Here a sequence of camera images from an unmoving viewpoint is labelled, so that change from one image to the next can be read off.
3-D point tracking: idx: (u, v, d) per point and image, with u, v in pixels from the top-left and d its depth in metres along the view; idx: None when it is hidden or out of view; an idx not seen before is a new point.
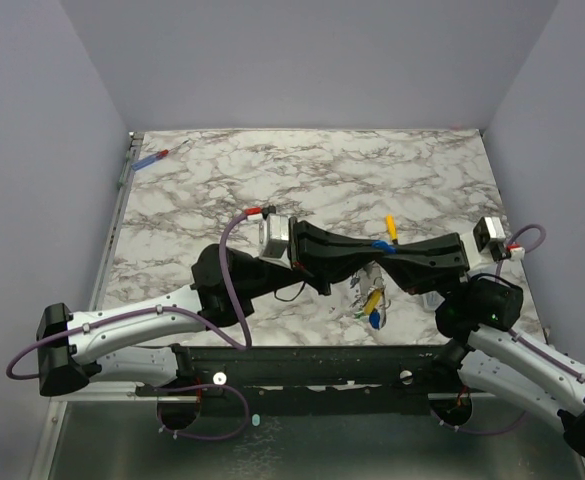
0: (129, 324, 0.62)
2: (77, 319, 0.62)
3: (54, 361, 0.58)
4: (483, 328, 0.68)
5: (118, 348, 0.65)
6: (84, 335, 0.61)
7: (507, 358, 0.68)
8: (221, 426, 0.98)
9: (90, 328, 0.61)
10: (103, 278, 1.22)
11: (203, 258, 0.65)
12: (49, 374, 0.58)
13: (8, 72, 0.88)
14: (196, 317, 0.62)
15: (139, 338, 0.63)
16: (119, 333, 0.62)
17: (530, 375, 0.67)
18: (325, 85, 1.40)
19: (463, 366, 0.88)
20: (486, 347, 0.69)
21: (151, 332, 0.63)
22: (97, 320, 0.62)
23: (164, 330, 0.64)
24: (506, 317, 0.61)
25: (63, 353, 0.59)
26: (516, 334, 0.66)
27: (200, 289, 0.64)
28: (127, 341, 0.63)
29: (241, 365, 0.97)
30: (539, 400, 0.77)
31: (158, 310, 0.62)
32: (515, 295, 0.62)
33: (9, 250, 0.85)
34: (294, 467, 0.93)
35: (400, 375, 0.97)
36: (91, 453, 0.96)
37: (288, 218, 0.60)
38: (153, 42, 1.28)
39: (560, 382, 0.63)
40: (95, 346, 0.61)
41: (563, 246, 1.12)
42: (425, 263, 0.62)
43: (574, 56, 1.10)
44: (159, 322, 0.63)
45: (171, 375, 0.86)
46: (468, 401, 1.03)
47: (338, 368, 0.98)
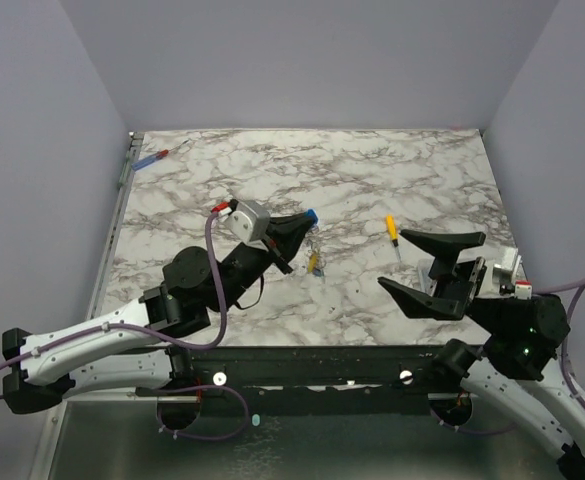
0: (75, 346, 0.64)
2: (30, 344, 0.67)
3: (8, 386, 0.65)
4: (546, 377, 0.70)
5: (77, 365, 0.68)
6: (35, 358, 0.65)
7: (562, 413, 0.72)
8: (222, 425, 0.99)
9: (40, 352, 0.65)
10: (103, 278, 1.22)
11: (178, 258, 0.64)
12: (8, 398, 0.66)
13: (8, 72, 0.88)
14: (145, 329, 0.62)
15: (91, 356, 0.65)
16: (66, 355, 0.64)
17: (572, 429, 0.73)
18: (326, 85, 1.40)
19: (470, 373, 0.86)
20: (542, 394, 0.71)
21: (102, 349, 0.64)
22: (46, 344, 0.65)
23: (115, 346, 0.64)
24: (545, 325, 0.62)
25: (13, 380, 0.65)
26: (576, 392, 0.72)
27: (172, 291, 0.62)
28: (79, 360, 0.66)
29: (241, 365, 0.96)
30: (545, 429, 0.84)
31: (103, 329, 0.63)
32: (551, 304, 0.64)
33: (10, 251, 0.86)
34: (293, 467, 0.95)
35: (400, 375, 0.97)
36: (93, 453, 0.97)
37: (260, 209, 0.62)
38: (152, 42, 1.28)
39: None
40: (46, 368, 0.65)
41: (563, 248, 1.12)
42: (421, 301, 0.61)
43: (574, 55, 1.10)
44: (106, 340, 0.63)
45: (165, 378, 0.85)
46: (468, 400, 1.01)
47: (338, 369, 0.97)
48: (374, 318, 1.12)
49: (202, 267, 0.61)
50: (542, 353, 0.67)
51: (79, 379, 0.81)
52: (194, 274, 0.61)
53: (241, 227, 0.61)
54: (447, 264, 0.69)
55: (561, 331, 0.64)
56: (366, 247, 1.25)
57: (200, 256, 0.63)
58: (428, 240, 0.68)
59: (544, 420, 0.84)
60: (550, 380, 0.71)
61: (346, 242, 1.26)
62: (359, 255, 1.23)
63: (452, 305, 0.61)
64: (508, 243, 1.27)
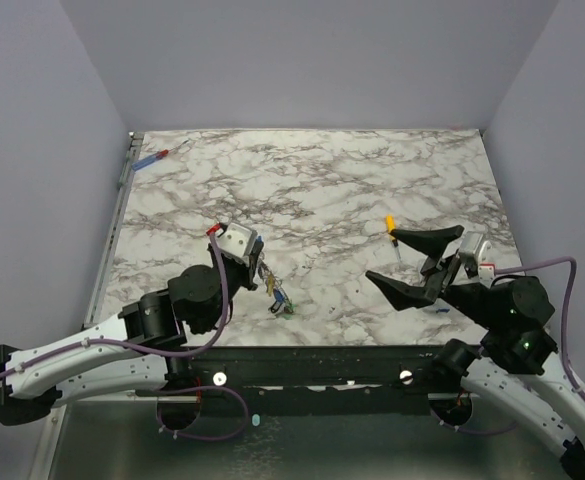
0: (57, 362, 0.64)
2: (16, 359, 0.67)
3: None
4: (547, 372, 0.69)
5: (61, 379, 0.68)
6: (20, 374, 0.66)
7: (563, 407, 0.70)
8: (222, 426, 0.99)
9: (23, 368, 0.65)
10: (102, 278, 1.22)
11: (186, 273, 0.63)
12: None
13: (8, 72, 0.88)
14: (125, 344, 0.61)
15: (74, 370, 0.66)
16: (48, 371, 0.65)
17: (574, 425, 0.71)
18: (326, 85, 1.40)
19: (469, 373, 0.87)
20: (543, 388, 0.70)
21: (84, 364, 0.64)
22: (29, 360, 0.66)
23: (97, 360, 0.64)
24: (522, 302, 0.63)
25: None
26: (579, 387, 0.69)
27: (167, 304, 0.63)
28: (62, 375, 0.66)
29: (240, 365, 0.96)
30: (546, 426, 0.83)
31: (83, 345, 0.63)
32: (528, 282, 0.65)
33: (10, 250, 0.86)
34: (294, 467, 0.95)
35: (400, 376, 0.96)
36: (93, 453, 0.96)
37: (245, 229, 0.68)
38: (152, 42, 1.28)
39: None
40: (30, 383, 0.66)
41: (563, 247, 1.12)
42: (399, 289, 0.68)
43: (574, 55, 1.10)
44: (87, 356, 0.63)
45: (160, 379, 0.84)
46: (468, 400, 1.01)
47: (338, 369, 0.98)
48: (374, 318, 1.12)
49: (210, 283, 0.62)
50: (542, 345, 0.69)
51: (67, 389, 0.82)
52: (203, 290, 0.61)
53: (235, 244, 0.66)
54: (435, 259, 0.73)
55: (545, 309, 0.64)
56: (366, 247, 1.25)
57: (208, 271, 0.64)
58: (426, 240, 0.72)
59: (544, 416, 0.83)
60: (551, 374, 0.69)
61: (346, 242, 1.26)
62: (358, 255, 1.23)
63: (424, 294, 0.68)
64: (507, 243, 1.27)
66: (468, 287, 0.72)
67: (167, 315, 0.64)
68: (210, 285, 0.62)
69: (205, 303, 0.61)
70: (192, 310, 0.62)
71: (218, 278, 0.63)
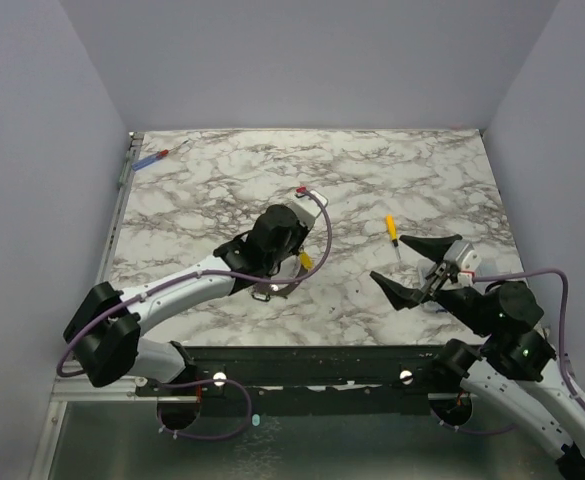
0: (178, 289, 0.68)
2: (127, 293, 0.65)
3: (117, 331, 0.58)
4: (545, 378, 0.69)
5: (167, 313, 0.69)
6: (142, 303, 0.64)
7: (560, 413, 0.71)
8: (222, 425, 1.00)
9: (147, 295, 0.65)
10: (102, 278, 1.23)
11: (270, 211, 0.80)
12: (112, 345, 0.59)
13: (7, 73, 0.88)
14: (233, 274, 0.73)
15: (187, 300, 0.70)
16: (172, 297, 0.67)
17: (570, 428, 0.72)
18: (326, 86, 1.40)
19: (470, 375, 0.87)
20: (541, 394, 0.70)
21: (196, 294, 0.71)
22: (150, 289, 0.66)
23: (205, 291, 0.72)
24: (510, 305, 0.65)
25: (127, 321, 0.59)
26: (576, 392, 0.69)
27: (253, 242, 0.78)
28: (175, 305, 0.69)
29: (240, 365, 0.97)
30: (545, 430, 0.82)
31: (199, 273, 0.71)
32: (515, 287, 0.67)
33: (9, 250, 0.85)
34: (294, 467, 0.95)
35: (400, 376, 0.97)
36: (92, 454, 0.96)
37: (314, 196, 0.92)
38: (152, 43, 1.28)
39: None
40: (154, 311, 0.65)
41: (562, 248, 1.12)
42: (394, 289, 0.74)
43: (574, 55, 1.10)
44: (200, 285, 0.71)
45: (182, 365, 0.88)
46: (468, 401, 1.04)
47: (338, 369, 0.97)
48: (374, 318, 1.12)
49: (291, 215, 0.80)
50: (540, 353, 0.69)
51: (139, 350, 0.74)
52: (286, 218, 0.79)
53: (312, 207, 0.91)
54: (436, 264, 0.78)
55: (534, 311, 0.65)
56: (366, 247, 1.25)
57: (286, 208, 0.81)
58: (429, 246, 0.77)
59: (543, 420, 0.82)
60: (549, 381, 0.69)
61: (346, 242, 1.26)
62: (358, 255, 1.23)
63: (411, 295, 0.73)
64: (507, 243, 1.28)
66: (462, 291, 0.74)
67: (251, 252, 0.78)
68: (291, 219, 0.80)
69: (289, 230, 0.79)
70: (276, 240, 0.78)
71: (292, 215, 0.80)
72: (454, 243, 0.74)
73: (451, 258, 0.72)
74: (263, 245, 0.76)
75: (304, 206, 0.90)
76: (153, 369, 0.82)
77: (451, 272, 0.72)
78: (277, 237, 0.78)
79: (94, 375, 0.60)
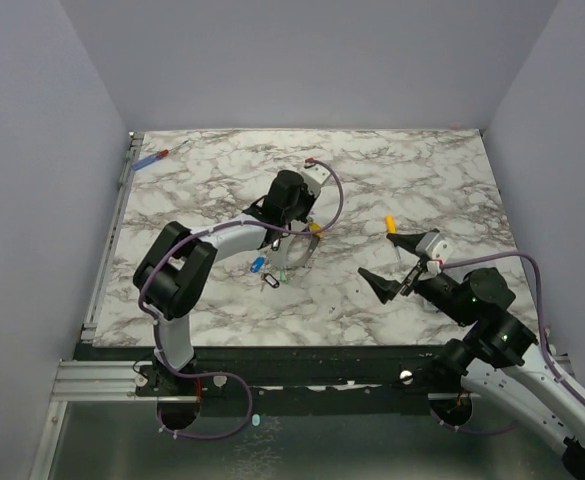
0: (231, 232, 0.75)
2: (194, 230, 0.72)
3: (200, 254, 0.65)
4: (526, 362, 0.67)
5: (223, 252, 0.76)
6: (209, 237, 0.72)
7: (547, 397, 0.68)
8: (220, 425, 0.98)
9: (213, 231, 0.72)
10: (103, 277, 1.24)
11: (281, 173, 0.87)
12: (198, 266, 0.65)
13: (6, 74, 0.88)
14: (268, 226, 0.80)
15: (235, 243, 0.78)
16: (229, 236, 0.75)
17: (561, 414, 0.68)
18: (326, 87, 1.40)
19: (468, 374, 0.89)
20: (525, 379, 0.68)
21: (241, 240, 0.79)
22: (213, 227, 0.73)
23: (246, 238, 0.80)
24: (480, 289, 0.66)
25: (206, 246, 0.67)
26: (561, 375, 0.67)
27: (271, 203, 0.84)
28: (226, 248, 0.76)
29: (242, 364, 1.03)
30: (546, 424, 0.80)
31: (242, 222, 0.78)
32: (486, 272, 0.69)
33: (8, 253, 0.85)
34: (293, 467, 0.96)
35: (400, 375, 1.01)
36: (93, 454, 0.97)
37: (322, 166, 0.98)
38: (152, 44, 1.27)
39: None
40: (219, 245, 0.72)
41: (562, 249, 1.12)
42: (376, 284, 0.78)
43: (574, 56, 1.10)
44: (244, 231, 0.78)
45: (191, 353, 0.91)
46: (468, 400, 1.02)
47: (338, 369, 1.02)
48: (374, 318, 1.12)
49: (296, 176, 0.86)
50: (522, 339, 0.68)
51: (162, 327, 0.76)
52: (293, 179, 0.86)
53: (319, 175, 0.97)
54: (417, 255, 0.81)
55: (504, 296, 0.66)
56: (366, 246, 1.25)
57: (291, 172, 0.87)
58: (410, 241, 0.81)
59: (543, 413, 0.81)
60: (531, 363, 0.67)
61: (346, 242, 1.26)
62: (358, 255, 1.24)
63: (387, 285, 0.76)
64: (507, 243, 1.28)
66: (440, 280, 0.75)
67: (271, 211, 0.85)
68: (299, 180, 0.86)
69: (299, 188, 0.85)
70: (291, 198, 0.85)
71: (298, 177, 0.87)
72: (425, 235, 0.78)
73: (421, 249, 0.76)
74: (281, 205, 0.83)
75: (311, 177, 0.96)
76: (174, 352, 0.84)
77: (423, 262, 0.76)
78: (292, 197, 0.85)
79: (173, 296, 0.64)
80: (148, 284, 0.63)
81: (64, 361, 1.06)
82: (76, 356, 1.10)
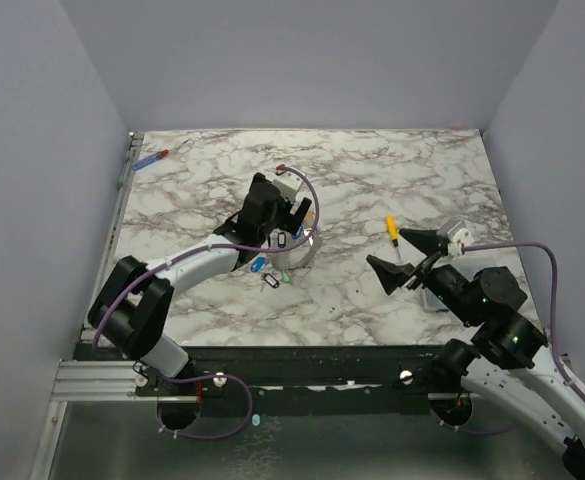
0: (194, 260, 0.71)
2: (152, 264, 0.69)
3: (153, 294, 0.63)
4: (536, 365, 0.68)
5: (187, 283, 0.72)
6: (167, 270, 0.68)
7: (555, 401, 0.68)
8: (221, 425, 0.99)
9: (171, 263, 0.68)
10: (103, 277, 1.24)
11: (255, 187, 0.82)
12: (149, 309, 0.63)
13: (7, 74, 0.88)
14: (240, 246, 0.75)
15: (203, 269, 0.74)
16: (191, 266, 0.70)
17: (569, 418, 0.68)
18: (326, 87, 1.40)
19: (468, 373, 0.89)
20: (534, 381, 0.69)
21: (209, 266, 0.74)
22: (173, 259, 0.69)
23: (216, 263, 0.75)
24: (492, 290, 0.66)
25: (161, 283, 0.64)
26: (569, 378, 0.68)
27: (244, 219, 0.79)
28: (190, 279, 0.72)
29: (240, 365, 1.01)
30: (546, 424, 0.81)
31: (210, 247, 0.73)
32: (497, 271, 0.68)
33: (8, 252, 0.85)
34: (294, 467, 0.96)
35: (400, 376, 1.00)
36: (93, 455, 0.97)
37: (294, 174, 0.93)
38: (151, 44, 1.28)
39: None
40: (179, 278, 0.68)
41: (562, 250, 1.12)
42: (387, 271, 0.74)
43: (574, 55, 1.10)
44: (212, 256, 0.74)
45: (186, 357, 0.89)
46: (468, 400, 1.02)
47: (338, 369, 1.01)
48: (374, 318, 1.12)
49: (273, 189, 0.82)
50: (532, 340, 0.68)
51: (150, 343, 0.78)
52: (267, 193, 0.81)
53: (290, 181, 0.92)
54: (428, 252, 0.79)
55: (516, 296, 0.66)
56: (366, 246, 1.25)
57: (266, 186, 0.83)
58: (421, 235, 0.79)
59: (544, 413, 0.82)
60: (541, 367, 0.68)
61: (346, 242, 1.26)
62: (358, 255, 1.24)
63: (401, 268, 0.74)
64: (507, 242, 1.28)
66: (445, 276, 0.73)
67: (245, 227, 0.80)
68: (275, 192, 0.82)
69: (275, 202, 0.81)
70: (266, 214, 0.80)
71: (274, 190, 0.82)
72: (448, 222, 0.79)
73: (443, 232, 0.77)
74: (255, 219, 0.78)
75: (285, 182, 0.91)
76: (165, 361, 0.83)
77: (443, 246, 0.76)
78: (267, 211, 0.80)
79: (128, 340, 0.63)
80: (100, 326, 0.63)
81: (64, 361, 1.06)
82: (76, 356, 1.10)
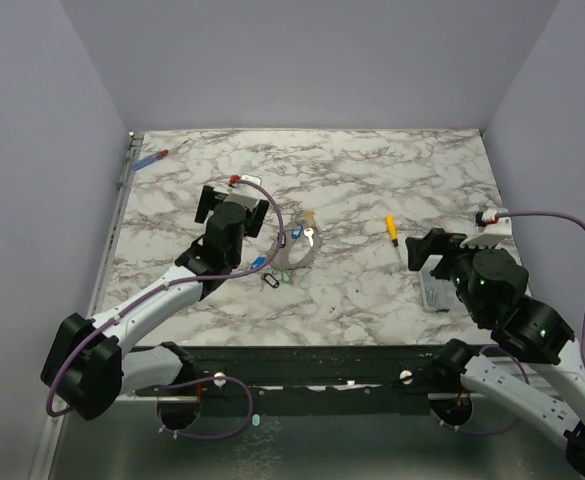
0: (146, 306, 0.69)
2: (99, 320, 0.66)
3: (100, 357, 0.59)
4: (563, 361, 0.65)
5: (143, 331, 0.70)
6: (117, 325, 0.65)
7: (576, 398, 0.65)
8: (221, 425, 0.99)
9: (120, 317, 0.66)
10: (102, 278, 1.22)
11: (216, 211, 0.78)
12: (97, 373, 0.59)
13: (8, 75, 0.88)
14: (199, 278, 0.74)
15: (162, 313, 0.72)
16: (144, 313, 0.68)
17: None
18: (327, 88, 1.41)
19: (467, 370, 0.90)
20: (556, 377, 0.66)
21: (168, 306, 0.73)
22: (123, 309, 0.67)
23: (176, 301, 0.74)
24: (486, 270, 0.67)
25: (108, 345, 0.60)
26: None
27: (208, 243, 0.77)
28: (151, 321, 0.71)
29: (240, 367, 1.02)
30: (545, 418, 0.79)
31: (166, 286, 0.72)
32: (491, 255, 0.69)
33: (7, 251, 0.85)
34: (294, 467, 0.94)
35: (400, 375, 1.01)
36: (92, 454, 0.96)
37: (250, 187, 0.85)
38: (151, 44, 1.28)
39: None
40: (132, 330, 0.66)
41: (563, 249, 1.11)
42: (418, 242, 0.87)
43: (575, 54, 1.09)
44: (169, 296, 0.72)
45: (179, 363, 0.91)
46: (468, 401, 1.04)
47: (338, 369, 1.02)
48: (374, 318, 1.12)
49: (238, 210, 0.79)
50: (558, 333, 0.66)
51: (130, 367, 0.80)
52: (228, 217, 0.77)
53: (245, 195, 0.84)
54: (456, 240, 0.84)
55: (513, 273, 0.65)
56: (366, 247, 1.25)
57: (232, 206, 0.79)
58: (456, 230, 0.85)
59: (543, 408, 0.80)
60: (567, 363, 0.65)
61: (346, 242, 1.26)
62: (359, 255, 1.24)
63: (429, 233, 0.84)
64: (507, 242, 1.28)
66: (464, 263, 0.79)
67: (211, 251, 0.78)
68: (239, 213, 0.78)
69: (240, 224, 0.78)
70: (229, 238, 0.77)
71: (239, 211, 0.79)
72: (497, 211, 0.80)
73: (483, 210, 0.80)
74: (220, 244, 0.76)
75: (238, 193, 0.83)
76: (156, 375, 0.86)
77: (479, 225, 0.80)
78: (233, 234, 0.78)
79: (79, 402, 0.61)
80: (49, 394, 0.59)
81: None
82: None
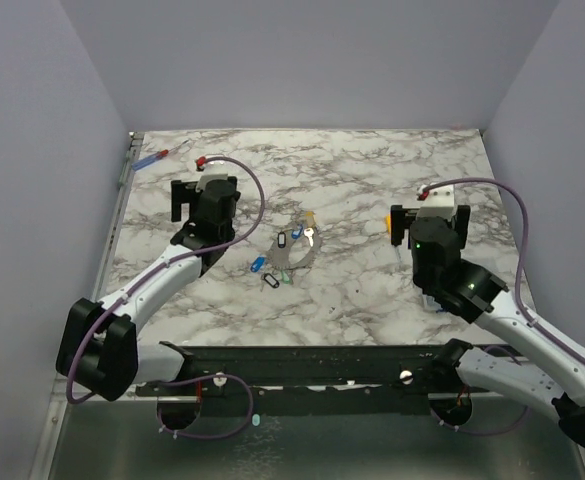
0: (151, 284, 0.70)
2: (107, 303, 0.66)
3: (116, 334, 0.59)
4: (497, 308, 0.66)
5: (150, 310, 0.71)
6: (126, 304, 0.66)
7: (523, 344, 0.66)
8: (221, 425, 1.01)
9: (128, 296, 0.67)
10: (102, 277, 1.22)
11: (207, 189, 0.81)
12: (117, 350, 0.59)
13: (7, 75, 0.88)
14: (198, 251, 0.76)
15: (166, 291, 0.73)
16: (150, 292, 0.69)
17: (541, 361, 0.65)
18: (327, 88, 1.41)
19: (461, 363, 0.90)
20: (497, 325, 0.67)
21: (171, 283, 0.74)
22: (129, 288, 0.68)
23: (178, 278, 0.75)
24: (421, 233, 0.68)
25: (122, 322, 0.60)
26: (533, 319, 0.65)
27: (203, 219, 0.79)
28: (156, 301, 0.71)
29: (240, 365, 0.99)
30: (534, 391, 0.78)
31: (167, 262, 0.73)
32: (424, 222, 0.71)
33: (7, 250, 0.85)
34: (293, 468, 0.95)
35: (400, 375, 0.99)
36: (92, 454, 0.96)
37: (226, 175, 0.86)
38: (151, 44, 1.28)
39: (575, 374, 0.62)
40: (141, 307, 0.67)
41: (562, 249, 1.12)
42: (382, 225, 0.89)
43: (575, 54, 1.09)
44: (171, 273, 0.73)
45: (180, 358, 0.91)
46: (468, 401, 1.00)
47: (338, 369, 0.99)
48: (374, 318, 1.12)
49: (228, 187, 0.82)
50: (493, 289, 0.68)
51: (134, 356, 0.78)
52: (218, 193, 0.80)
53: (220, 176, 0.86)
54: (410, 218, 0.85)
55: (445, 235, 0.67)
56: (366, 246, 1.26)
57: (221, 183, 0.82)
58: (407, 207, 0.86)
59: (532, 382, 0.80)
60: (501, 309, 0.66)
61: (346, 242, 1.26)
62: (358, 255, 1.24)
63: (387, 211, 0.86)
64: (507, 243, 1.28)
66: None
67: (204, 228, 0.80)
68: (229, 188, 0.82)
69: (232, 198, 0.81)
70: (223, 212, 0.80)
71: (230, 187, 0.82)
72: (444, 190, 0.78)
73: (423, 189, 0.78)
74: (215, 218, 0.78)
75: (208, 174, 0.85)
76: (157, 369, 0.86)
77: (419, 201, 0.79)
78: (225, 209, 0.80)
79: (100, 384, 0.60)
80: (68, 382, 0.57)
81: None
82: None
